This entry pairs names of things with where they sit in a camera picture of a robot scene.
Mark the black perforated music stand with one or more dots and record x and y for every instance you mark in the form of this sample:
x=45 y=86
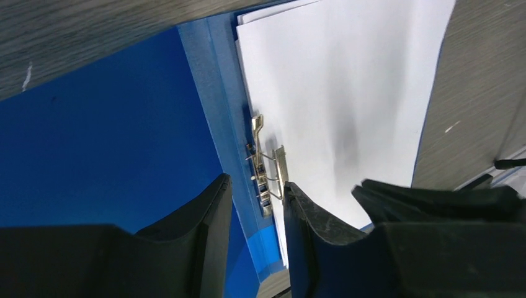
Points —
x=501 y=168

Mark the metal folder clip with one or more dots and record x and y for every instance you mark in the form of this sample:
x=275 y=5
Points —
x=269 y=169

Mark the white paper sheets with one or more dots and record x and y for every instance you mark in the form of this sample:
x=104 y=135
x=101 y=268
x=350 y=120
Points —
x=344 y=88

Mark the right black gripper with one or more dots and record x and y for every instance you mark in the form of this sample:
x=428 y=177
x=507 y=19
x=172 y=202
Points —
x=389 y=203

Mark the blue plastic folder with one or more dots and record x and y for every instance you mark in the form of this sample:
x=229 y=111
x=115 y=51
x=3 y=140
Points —
x=131 y=138

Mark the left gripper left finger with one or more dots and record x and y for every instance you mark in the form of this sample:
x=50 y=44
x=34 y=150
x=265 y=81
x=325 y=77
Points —
x=182 y=255

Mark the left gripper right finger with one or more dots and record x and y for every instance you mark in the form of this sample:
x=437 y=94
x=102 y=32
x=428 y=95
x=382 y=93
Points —
x=330 y=258

